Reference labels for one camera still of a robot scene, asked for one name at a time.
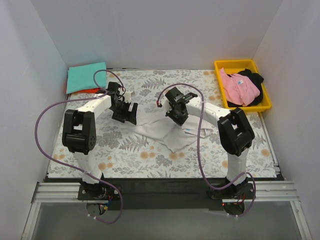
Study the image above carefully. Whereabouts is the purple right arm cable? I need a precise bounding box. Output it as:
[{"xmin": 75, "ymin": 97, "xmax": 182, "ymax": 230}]
[{"xmin": 156, "ymin": 83, "xmax": 257, "ymax": 218}]

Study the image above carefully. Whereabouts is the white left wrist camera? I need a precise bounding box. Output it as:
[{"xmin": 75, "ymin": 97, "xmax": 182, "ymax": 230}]
[{"xmin": 122, "ymin": 91, "xmax": 132, "ymax": 103}]

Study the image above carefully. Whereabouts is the aluminium frame rail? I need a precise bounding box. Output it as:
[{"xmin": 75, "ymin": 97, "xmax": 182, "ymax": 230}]
[{"xmin": 22, "ymin": 178, "xmax": 312, "ymax": 240}]

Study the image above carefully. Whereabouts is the teal folded t shirt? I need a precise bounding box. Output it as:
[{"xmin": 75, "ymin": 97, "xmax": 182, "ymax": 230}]
[{"xmin": 66, "ymin": 62, "xmax": 107, "ymax": 94}]

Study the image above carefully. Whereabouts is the pink t shirt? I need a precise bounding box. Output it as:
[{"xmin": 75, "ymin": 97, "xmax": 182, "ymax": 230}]
[{"xmin": 219, "ymin": 68, "xmax": 260, "ymax": 107}]

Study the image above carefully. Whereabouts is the orange folded t shirt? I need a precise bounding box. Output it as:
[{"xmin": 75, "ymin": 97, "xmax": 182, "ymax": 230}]
[{"xmin": 65, "ymin": 80, "xmax": 100, "ymax": 94}]

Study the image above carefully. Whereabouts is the white t shirt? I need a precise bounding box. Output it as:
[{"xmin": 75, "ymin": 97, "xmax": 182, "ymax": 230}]
[{"xmin": 129, "ymin": 112, "xmax": 200, "ymax": 153}]

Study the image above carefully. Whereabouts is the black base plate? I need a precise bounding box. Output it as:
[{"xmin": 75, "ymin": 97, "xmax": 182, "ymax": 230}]
[{"xmin": 44, "ymin": 176, "xmax": 286, "ymax": 212}]

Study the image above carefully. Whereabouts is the black t shirt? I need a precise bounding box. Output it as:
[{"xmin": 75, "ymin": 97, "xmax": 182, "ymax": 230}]
[{"xmin": 227, "ymin": 68, "xmax": 264, "ymax": 107}]

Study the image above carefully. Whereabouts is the floral patterned table mat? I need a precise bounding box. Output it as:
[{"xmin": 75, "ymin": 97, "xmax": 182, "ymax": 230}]
[{"xmin": 46, "ymin": 68, "xmax": 278, "ymax": 179}]

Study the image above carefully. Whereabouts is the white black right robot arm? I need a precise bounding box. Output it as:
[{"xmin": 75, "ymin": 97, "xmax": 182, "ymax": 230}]
[{"xmin": 157, "ymin": 87, "xmax": 255, "ymax": 199}]

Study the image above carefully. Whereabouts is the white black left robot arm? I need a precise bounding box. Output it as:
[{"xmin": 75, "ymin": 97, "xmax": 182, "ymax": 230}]
[{"xmin": 62, "ymin": 82, "xmax": 138, "ymax": 200}]

